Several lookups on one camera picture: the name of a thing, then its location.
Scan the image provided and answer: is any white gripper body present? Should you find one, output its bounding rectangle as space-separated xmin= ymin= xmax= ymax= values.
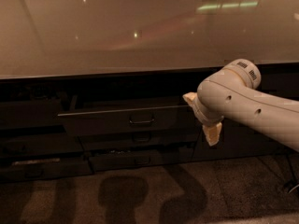
xmin=192 ymin=97 xmax=224 ymax=127

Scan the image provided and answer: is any dark cabinet door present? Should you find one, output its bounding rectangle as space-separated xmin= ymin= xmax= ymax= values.
xmin=191 ymin=68 xmax=299 ymax=162

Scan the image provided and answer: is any dark object on floor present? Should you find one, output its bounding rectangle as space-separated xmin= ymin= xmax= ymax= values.
xmin=283 ymin=180 xmax=299 ymax=194

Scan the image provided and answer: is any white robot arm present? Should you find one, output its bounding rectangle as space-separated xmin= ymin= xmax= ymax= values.
xmin=183 ymin=59 xmax=299 ymax=151

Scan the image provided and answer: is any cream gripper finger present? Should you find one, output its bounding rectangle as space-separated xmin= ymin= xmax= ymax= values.
xmin=183 ymin=92 xmax=197 ymax=106
xmin=203 ymin=122 xmax=222 ymax=147

